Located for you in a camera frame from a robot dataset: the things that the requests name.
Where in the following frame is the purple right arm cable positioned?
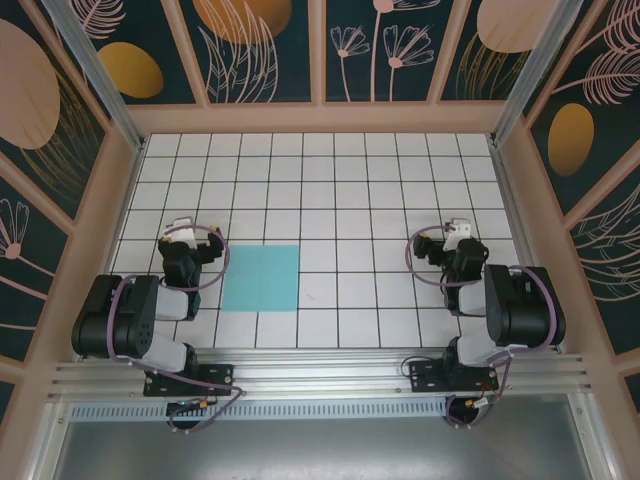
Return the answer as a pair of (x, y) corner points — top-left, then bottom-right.
(407, 224), (569, 431)

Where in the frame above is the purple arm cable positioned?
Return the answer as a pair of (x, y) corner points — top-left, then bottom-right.
(107, 223), (246, 435)
(407, 224), (569, 431)

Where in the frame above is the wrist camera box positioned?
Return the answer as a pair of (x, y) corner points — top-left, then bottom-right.
(166, 216), (197, 247)
(443, 217), (472, 250)

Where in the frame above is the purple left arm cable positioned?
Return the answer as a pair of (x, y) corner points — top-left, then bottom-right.
(107, 223), (246, 435)

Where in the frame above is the slotted grey cable duct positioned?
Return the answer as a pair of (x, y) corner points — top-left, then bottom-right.
(69, 397), (451, 422)

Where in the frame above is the grey metal panel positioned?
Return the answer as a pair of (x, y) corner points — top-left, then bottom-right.
(47, 418), (596, 480)

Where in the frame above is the aluminium corner post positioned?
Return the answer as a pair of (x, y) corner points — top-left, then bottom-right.
(489, 0), (587, 147)
(40, 0), (147, 154)

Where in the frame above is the aluminium side rail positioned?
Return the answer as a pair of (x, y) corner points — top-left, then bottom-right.
(491, 142), (569, 357)

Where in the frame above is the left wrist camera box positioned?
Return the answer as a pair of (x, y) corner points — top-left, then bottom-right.
(166, 216), (197, 247)

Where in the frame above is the teal paper sheet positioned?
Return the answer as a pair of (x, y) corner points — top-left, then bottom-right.
(220, 244), (301, 313)

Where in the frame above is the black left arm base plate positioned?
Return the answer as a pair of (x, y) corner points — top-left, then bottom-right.
(143, 363), (236, 399)

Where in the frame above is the aluminium mounting rail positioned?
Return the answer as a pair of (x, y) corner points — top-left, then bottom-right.
(47, 349), (594, 401)

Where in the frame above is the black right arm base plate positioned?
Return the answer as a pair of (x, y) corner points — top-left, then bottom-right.
(408, 359), (501, 394)

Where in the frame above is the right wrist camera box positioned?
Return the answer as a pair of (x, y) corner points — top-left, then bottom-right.
(443, 217), (472, 250)

